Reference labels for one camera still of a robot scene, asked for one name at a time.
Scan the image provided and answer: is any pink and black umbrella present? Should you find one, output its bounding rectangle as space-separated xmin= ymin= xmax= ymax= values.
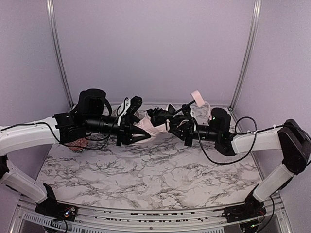
xmin=134 ymin=90 xmax=212 ymax=143

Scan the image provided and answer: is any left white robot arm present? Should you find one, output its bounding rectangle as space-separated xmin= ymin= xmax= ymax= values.
xmin=0 ymin=88 xmax=151 ymax=211

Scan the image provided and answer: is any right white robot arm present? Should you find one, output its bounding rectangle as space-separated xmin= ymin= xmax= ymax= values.
xmin=170 ymin=106 xmax=311 ymax=212

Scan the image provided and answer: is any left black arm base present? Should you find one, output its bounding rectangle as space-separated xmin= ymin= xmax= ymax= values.
xmin=35 ymin=204 xmax=78 ymax=221

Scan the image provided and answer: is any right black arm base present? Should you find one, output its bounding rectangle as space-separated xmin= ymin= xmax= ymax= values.
xmin=221 ymin=205 xmax=267 ymax=223

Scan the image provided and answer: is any red patterned round pouch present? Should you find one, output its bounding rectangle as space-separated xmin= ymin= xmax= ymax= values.
xmin=67 ymin=138 xmax=88 ymax=153

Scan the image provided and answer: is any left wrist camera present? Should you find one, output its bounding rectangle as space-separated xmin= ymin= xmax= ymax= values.
xmin=116 ymin=96 xmax=143 ymax=123

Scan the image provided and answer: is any aluminium front rail frame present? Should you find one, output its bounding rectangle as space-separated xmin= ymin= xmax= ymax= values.
xmin=8 ymin=195 xmax=292 ymax=233

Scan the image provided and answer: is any right aluminium corner post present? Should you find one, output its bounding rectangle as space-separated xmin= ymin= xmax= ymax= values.
xmin=230 ymin=0 xmax=262 ymax=110

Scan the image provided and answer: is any aluminium corner post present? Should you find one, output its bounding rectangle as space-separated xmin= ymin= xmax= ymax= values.
xmin=46 ymin=0 xmax=74 ymax=108
xmin=230 ymin=0 xmax=262 ymax=110

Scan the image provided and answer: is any left aluminium corner post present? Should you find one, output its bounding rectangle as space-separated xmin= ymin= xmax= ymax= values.
xmin=46 ymin=0 xmax=74 ymax=108

